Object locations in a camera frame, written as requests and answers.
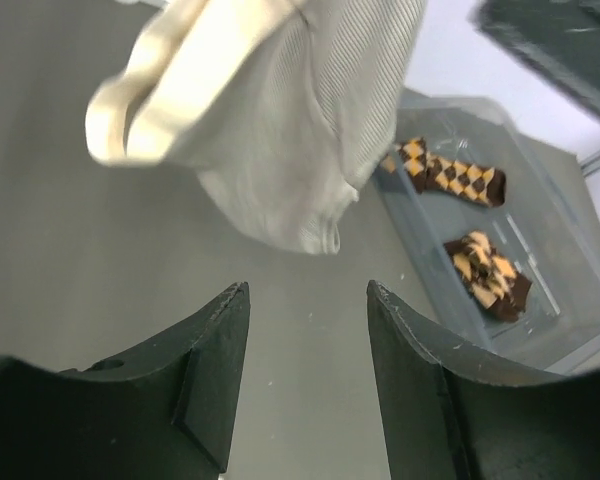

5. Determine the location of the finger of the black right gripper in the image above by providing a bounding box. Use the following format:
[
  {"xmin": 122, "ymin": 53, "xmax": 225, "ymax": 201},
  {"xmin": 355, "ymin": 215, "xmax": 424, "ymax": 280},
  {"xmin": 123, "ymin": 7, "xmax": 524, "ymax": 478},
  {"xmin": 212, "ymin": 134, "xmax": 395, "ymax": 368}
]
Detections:
[{"xmin": 473, "ymin": 1, "xmax": 600, "ymax": 120}]

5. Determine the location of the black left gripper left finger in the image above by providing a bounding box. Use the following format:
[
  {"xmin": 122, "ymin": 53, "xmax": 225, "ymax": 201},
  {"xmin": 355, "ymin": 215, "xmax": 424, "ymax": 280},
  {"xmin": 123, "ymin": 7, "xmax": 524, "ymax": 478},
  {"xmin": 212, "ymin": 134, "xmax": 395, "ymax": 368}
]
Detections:
[{"xmin": 0, "ymin": 282, "xmax": 250, "ymax": 479}]

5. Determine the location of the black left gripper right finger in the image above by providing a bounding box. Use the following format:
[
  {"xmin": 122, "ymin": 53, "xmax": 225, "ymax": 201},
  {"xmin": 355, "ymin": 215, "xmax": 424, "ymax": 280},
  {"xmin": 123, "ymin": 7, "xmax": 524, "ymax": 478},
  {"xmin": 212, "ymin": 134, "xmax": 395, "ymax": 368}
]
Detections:
[{"xmin": 367, "ymin": 281, "xmax": 600, "ymax": 479}]

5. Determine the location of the cream white ribbed sock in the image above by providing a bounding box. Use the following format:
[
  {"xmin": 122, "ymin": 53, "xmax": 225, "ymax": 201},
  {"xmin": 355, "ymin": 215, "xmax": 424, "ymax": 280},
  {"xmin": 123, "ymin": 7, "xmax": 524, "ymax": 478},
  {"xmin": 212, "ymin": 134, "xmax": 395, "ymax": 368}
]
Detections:
[{"xmin": 85, "ymin": 1, "xmax": 426, "ymax": 255}]

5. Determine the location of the brown orange argyle sock crumpled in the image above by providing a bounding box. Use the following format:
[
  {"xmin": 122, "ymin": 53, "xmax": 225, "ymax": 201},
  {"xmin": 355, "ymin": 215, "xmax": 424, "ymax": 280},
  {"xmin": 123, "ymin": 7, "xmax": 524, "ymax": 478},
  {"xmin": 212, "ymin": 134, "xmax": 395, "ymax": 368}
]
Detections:
[{"xmin": 444, "ymin": 230, "xmax": 532, "ymax": 323}]

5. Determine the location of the brown orange argyle sock flat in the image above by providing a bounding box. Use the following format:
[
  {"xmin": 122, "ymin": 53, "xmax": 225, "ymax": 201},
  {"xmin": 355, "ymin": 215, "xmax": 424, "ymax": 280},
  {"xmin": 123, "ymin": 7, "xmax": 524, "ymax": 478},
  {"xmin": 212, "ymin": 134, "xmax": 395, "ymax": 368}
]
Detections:
[{"xmin": 379, "ymin": 137, "xmax": 507, "ymax": 208}]

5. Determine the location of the clear plastic bin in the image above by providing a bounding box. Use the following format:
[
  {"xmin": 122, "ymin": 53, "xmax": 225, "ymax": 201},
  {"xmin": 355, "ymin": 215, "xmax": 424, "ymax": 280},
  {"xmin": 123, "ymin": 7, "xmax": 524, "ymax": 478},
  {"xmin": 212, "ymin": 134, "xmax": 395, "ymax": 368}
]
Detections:
[{"xmin": 374, "ymin": 91, "xmax": 600, "ymax": 373}]

